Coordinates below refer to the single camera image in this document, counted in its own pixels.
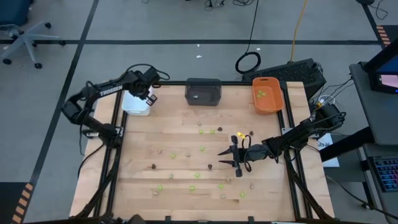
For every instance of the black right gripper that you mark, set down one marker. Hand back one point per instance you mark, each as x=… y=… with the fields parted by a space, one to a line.
x=252 y=154

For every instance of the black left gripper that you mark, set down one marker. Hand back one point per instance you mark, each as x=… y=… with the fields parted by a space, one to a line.
x=141 y=82

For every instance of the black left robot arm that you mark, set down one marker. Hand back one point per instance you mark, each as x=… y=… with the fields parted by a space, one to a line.
x=105 y=90

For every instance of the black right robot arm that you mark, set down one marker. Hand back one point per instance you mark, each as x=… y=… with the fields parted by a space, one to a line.
x=295 y=135

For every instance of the white plastic bin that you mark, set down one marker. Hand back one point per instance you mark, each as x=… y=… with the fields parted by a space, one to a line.
x=133 y=107

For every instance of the grey plastic bin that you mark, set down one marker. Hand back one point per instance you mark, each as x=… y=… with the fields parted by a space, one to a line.
x=206 y=90

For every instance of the orange plastic bin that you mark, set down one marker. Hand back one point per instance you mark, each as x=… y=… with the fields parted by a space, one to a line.
x=270 y=99

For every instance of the white paper label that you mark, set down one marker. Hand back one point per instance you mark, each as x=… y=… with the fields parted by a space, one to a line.
x=325 y=145

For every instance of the black computer tower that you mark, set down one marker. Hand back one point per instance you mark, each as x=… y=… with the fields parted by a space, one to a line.
x=286 y=74

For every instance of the power strip with yellow plugs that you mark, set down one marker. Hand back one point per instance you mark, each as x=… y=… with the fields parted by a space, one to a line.
x=317 y=106

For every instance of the white paper sheet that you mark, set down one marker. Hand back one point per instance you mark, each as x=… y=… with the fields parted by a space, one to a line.
x=332 y=162

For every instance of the grey office chair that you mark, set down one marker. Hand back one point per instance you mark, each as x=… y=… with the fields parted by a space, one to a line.
x=26 y=39

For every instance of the grey side desk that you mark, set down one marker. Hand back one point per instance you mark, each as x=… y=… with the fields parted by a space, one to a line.
x=373 y=115

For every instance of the backlit computer keyboard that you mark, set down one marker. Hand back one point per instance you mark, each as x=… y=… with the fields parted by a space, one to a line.
x=387 y=172

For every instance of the orange black hazard tape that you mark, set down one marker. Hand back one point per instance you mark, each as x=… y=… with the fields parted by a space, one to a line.
x=21 y=202
x=383 y=35

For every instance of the black computer monitor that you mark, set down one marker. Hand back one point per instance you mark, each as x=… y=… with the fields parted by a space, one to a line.
x=384 y=77

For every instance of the black round stand base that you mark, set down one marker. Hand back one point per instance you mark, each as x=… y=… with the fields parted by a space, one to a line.
x=365 y=1

